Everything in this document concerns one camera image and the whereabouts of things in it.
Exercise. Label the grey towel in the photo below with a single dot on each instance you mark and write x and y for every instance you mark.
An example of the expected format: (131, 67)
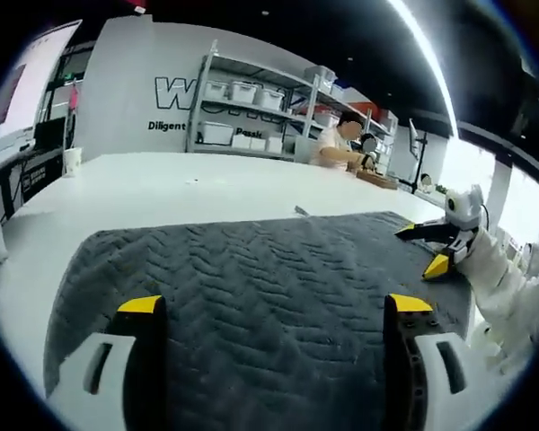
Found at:
(251, 292)

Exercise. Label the open laptop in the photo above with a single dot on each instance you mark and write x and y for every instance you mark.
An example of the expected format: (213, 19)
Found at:
(31, 81)

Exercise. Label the monitor on black stand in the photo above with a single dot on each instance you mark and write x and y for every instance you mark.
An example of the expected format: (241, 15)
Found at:
(420, 166)

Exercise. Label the wooden tray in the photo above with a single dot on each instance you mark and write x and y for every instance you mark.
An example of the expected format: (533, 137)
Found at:
(377, 179)

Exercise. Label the ceiling light strip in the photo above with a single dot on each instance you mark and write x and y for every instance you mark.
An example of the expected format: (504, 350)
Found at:
(431, 63)

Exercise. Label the grey metal shelf rack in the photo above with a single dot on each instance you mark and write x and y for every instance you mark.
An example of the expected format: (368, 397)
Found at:
(238, 148)

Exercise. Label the white paper cup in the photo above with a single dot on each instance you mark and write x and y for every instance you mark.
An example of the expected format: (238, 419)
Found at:
(73, 161)

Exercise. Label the metal shelf with white bins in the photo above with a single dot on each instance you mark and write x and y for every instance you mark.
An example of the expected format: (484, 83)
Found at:
(244, 92)

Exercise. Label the pink cloth on pole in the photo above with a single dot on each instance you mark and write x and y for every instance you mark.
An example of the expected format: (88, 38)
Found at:
(74, 96)

